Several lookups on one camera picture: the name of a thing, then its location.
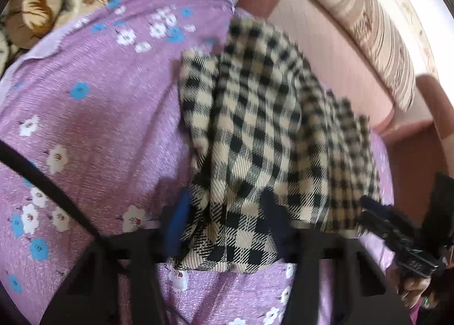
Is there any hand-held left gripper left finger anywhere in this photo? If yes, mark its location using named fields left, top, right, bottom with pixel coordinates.
left=39, top=188, right=192, bottom=325

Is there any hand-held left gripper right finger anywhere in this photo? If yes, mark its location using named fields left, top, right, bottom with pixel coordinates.
left=260, top=192, right=414, bottom=325

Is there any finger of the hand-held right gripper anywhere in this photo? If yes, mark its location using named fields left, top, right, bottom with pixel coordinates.
left=360, top=195, right=445, bottom=278

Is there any beige black checkered garment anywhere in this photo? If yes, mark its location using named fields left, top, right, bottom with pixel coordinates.
left=174, top=16, right=384, bottom=274

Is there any person's right hand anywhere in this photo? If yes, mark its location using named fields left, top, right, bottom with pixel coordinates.
left=386, top=263, right=440, bottom=311

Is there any purple floral bed sheet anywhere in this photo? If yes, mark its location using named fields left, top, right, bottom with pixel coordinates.
left=0, top=0, right=415, bottom=325

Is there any pink and brown sofa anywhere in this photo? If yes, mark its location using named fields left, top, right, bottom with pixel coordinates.
left=236, top=0, right=454, bottom=205

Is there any beige striped pillow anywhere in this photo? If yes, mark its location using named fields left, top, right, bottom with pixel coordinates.
left=287, top=0, right=417, bottom=111

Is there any brown beige printed blanket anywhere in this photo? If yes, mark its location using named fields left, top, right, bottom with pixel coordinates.
left=0, top=0, right=110, bottom=74

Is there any black cable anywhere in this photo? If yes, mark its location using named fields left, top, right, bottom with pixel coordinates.
left=0, top=141, right=121, bottom=276

